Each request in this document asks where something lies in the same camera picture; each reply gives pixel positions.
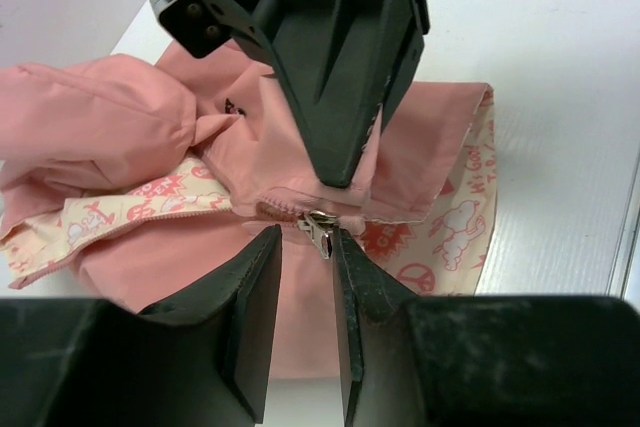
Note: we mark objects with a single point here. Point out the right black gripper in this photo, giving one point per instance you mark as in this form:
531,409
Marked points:
340,63

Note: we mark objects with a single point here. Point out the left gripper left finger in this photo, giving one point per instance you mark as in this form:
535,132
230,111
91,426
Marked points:
216,339

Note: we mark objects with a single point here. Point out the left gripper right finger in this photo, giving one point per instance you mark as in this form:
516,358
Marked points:
377,365

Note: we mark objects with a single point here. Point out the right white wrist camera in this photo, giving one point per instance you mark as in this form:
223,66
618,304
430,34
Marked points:
191,24

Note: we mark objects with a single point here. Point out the pink hooded zip jacket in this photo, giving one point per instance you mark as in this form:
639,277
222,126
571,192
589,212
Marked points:
142,178

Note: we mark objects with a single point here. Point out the right aluminium side rail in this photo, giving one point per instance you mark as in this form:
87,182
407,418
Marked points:
623,280

